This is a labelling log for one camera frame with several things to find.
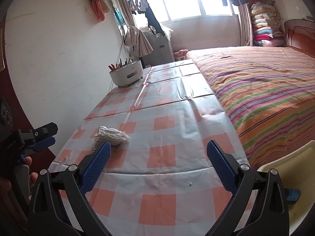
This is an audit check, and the brown bottle blue label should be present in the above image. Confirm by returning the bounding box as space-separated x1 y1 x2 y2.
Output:
284 188 301 205

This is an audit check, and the left hand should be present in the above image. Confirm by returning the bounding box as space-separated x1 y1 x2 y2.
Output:
1 157 38 203

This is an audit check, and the cream plastic bin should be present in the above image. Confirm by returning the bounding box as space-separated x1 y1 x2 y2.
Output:
258 140 314 235

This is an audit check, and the white lace cloth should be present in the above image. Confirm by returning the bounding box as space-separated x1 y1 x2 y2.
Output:
94 126 130 146

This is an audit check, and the pink checkered tablecloth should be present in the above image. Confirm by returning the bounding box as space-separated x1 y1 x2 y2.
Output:
49 62 247 235

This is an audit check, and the white round container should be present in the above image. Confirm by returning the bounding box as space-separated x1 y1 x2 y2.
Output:
109 61 143 87

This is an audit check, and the striped bed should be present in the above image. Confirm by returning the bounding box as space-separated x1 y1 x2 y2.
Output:
186 46 314 168

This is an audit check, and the tied pink curtain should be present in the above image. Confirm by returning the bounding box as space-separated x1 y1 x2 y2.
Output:
116 0 153 57

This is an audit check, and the grey cabinet by window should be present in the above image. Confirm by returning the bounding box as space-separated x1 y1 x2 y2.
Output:
143 32 175 67

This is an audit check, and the stack of folded quilts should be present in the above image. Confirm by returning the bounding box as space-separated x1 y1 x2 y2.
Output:
250 0 285 47

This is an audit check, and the wooden headboard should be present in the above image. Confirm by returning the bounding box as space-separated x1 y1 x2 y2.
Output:
284 19 315 58

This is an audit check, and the right pink curtain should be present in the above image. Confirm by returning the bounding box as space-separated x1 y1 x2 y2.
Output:
238 3 254 46

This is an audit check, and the pink cloth on wall hook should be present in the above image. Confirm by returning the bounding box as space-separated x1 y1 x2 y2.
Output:
89 0 111 22

